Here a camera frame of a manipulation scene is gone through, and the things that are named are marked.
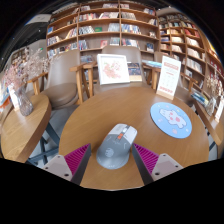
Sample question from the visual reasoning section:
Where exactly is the distant wooden bookshelf unit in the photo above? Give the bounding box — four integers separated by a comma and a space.
9, 46, 31, 68

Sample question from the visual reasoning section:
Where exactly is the stack of books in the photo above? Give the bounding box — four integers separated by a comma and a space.
190, 89, 210, 108

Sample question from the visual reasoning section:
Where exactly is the oval wooden side table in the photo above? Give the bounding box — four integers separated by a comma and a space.
194, 99, 224, 158
0, 93, 61, 164

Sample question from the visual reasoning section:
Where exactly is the dark standing book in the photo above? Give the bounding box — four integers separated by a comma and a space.
127, 62, 143, 83

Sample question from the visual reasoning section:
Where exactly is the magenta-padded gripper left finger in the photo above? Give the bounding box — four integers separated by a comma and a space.
41, 143, 92, 186

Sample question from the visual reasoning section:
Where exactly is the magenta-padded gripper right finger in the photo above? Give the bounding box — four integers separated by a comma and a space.
131, 143, 184, 186

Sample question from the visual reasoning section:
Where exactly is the white framed flower picture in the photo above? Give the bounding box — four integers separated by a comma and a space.
96, 53, 131, 86

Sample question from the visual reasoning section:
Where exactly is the light blue flat book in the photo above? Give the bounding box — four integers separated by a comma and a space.
142, 59, 163, 69

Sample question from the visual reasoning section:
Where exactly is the small white table sign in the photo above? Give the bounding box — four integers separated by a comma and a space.
214, 96, 224, 123
7, 83, 20, 111

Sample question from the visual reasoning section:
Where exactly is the grey computer mouse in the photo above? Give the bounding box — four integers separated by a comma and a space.
96, 123, 138, 170

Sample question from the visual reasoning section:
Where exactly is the glass vase with pink flowers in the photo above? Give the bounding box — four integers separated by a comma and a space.
3, 46, 58, 117

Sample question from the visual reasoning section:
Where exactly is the beige padded wooden armchair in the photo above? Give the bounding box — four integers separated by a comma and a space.
151, 51, 198, 108
82, 45, 161, 99
27, 49, 85, 111

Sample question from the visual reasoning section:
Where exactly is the wide wooden bookshelf unit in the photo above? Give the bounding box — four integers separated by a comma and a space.
45, 1, 159, 64

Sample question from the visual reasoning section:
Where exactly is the round light blue mouse pad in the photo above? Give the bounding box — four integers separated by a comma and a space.
149, 101, 193, 139

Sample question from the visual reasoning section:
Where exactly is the glass vase with dried flowers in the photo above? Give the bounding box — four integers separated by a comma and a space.
204, 66, 223, 117

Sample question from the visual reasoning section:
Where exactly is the white sign on wooden base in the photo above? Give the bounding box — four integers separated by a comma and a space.
155, 55, 182, 101

